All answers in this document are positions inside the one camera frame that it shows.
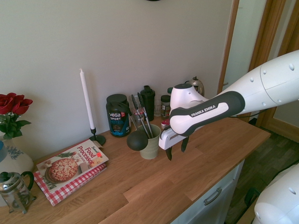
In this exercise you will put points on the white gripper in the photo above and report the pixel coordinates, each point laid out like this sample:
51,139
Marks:
168,138

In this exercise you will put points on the steel tongs with black tips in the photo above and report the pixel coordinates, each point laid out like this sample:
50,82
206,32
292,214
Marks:
142,112

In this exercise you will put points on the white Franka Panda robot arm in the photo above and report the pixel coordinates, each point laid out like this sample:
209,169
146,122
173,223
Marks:
268,77

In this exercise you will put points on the green ribbed utensil holder cup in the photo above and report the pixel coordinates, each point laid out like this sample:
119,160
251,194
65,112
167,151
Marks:
153,145

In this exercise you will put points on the black candle holder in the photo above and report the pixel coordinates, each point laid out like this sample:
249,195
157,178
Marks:
97,137

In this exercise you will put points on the black ladle with steel shaft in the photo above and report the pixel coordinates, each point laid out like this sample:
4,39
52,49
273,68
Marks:
136,141

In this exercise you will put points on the spice jar with dark lid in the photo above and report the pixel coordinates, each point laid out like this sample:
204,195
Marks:
165,105

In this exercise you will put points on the small clear drinking glass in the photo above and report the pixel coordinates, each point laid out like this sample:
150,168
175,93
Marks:
158,105

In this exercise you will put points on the jar with red checked lid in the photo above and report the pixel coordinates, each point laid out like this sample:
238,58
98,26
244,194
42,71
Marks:
137,115

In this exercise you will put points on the black shaker bottle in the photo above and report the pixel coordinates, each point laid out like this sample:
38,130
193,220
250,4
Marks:
149,102

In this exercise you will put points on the white cabinet drawer front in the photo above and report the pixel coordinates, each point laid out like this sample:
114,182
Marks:
210,198

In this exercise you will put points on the jar with green lid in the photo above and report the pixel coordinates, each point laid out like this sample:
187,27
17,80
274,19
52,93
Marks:
169,89

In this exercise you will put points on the clear empty glass jar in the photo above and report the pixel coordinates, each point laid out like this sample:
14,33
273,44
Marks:
135,99

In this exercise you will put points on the black Vega Sport protein tub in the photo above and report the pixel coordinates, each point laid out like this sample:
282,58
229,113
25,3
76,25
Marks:
118,121

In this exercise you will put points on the stainless steel kettle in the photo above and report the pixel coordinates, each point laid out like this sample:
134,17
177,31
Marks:
198,86

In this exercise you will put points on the tall white candle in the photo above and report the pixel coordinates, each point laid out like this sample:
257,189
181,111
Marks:
87,100

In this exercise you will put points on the Food Processor cookbook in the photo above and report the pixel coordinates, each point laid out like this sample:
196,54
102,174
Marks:
67,165

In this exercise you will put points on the red white checked book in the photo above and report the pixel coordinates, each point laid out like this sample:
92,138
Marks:
67,191

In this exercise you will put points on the white vase with blue print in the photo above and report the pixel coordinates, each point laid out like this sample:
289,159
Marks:
14,156

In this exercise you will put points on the glass French press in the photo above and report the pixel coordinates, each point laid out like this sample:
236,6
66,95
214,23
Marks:
14,191

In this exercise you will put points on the red roses bouquet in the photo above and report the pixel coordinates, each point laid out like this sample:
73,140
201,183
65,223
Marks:
10,112

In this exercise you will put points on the black round wall clock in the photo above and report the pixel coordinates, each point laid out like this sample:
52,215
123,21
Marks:
153,0

